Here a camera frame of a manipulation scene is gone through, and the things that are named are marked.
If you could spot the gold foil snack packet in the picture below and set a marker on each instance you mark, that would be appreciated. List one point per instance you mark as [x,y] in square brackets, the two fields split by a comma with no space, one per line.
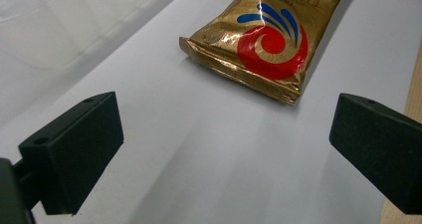
[265,44]

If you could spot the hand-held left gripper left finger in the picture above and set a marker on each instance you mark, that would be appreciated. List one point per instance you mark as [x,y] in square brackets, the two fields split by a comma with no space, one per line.
[79,151]

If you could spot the clear plastic storage box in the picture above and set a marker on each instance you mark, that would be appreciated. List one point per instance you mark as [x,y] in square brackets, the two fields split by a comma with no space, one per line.
[66,28]

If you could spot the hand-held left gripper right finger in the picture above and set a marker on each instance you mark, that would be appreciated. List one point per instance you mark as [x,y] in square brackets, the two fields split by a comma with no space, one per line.
[378,144]

